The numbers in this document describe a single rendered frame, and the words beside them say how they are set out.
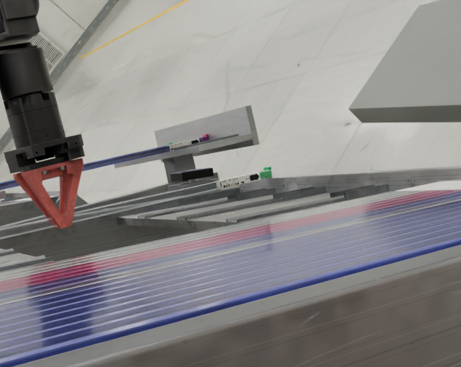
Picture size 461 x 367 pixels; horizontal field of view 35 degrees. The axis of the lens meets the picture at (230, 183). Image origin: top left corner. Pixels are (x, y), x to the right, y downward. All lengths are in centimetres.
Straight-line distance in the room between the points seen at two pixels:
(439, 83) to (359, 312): 86
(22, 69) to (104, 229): 25
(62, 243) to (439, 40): 67
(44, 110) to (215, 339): 60
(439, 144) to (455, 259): 182
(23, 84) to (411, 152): 154
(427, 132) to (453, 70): 109
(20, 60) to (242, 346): 61
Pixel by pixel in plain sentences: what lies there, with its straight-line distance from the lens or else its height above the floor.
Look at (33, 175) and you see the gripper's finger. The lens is 82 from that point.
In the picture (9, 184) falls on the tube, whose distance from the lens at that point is 114.
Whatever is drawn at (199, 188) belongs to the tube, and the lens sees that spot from 92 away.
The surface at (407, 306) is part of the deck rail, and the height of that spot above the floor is 95.
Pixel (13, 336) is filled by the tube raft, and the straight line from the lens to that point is 30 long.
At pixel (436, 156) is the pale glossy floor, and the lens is 211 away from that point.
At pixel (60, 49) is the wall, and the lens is 885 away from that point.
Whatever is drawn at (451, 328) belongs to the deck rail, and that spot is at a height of 92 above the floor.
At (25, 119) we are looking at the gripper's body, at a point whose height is 104.
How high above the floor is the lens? 115
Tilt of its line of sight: 23 degrees down
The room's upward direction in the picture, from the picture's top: 49 degrees counter-clockwise
